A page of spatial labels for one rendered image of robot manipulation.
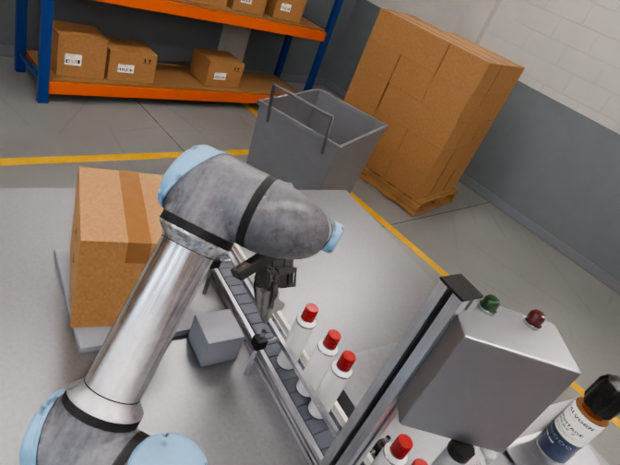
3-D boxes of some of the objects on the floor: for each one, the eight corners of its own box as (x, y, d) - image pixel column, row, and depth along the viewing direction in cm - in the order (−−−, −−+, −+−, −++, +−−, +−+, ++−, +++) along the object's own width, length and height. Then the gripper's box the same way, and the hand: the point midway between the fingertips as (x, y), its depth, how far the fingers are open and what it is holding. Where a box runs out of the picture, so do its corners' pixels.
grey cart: (286, 175, 409) (326, 66, 359) (348, 214, 392) (399, 105, 343) (220, 206, 337) (258, 75, 287) (292, 255, 320) (347, 125, 271)
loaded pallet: (452, 202, 490) (531, 70, 418) (411, 217, 429) (496, 65, 357) (365, 142, 543) (423, 17, 470) (318, 149, 482) (375, 5, 409)
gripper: (301, 244, 123) (294, 325, 126) (280, 239, 130) (275, 315, 132) (273, 244, 118) (268, 329, 120) (253, 239, 125) (248, 319, 127)
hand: (262, 318), depth 124 cm, fingers closed
